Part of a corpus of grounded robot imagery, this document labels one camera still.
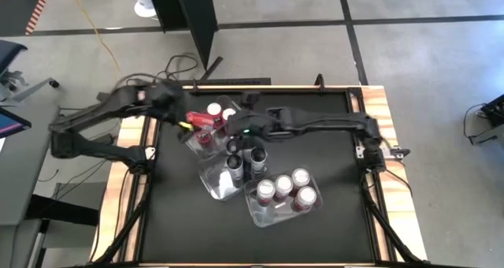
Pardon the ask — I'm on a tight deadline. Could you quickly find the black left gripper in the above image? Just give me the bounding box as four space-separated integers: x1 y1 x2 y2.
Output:
151 81 197 143

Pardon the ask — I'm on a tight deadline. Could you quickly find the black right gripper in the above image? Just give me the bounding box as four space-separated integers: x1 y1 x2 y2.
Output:
224 91 279 141

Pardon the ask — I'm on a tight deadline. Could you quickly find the clear plastic bin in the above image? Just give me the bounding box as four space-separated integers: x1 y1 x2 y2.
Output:
183 95 239 159
195 136 272 202
243 167 324 229

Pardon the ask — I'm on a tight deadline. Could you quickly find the white red raspberry soda can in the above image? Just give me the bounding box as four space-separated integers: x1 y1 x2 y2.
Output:
255 178 276 208
291 167 312 194
293 185 318 214
274 174 295 204

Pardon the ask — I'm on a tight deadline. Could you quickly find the black divider panel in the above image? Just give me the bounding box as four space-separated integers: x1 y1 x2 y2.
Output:
144 0 224 82

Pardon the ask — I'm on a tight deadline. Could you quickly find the grey desk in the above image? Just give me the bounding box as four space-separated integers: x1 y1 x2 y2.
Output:
0 102 61 268

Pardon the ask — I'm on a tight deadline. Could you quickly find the monitor with blue screen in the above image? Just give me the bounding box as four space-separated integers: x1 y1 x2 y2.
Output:
0 107 32 140

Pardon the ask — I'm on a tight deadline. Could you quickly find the grey office chair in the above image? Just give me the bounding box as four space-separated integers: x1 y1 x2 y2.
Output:
0 39 61 104

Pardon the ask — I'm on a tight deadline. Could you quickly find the black hazard-striped floor mat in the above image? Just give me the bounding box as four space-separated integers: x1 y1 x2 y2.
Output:
0 0 54 37

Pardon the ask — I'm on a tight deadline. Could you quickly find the grey stand with black equipment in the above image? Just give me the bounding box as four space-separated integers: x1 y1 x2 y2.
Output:
467 93 504 146

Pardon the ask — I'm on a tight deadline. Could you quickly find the black floor cable cover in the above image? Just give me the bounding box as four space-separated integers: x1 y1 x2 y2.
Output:
174 77 272 87

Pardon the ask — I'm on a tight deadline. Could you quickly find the black looped floor cable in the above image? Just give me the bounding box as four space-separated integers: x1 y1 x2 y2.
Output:
151 53 200 87

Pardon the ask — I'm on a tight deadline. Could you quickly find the black frame strut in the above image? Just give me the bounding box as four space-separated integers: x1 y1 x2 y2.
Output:
358 169 425 266
93 169 154 266

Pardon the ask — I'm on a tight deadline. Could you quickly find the yellow floor cable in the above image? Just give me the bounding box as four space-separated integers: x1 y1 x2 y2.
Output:
61 0 122 74

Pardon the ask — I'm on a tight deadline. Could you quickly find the black cable by stand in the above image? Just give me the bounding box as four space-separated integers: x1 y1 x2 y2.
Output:
462 102 488 145

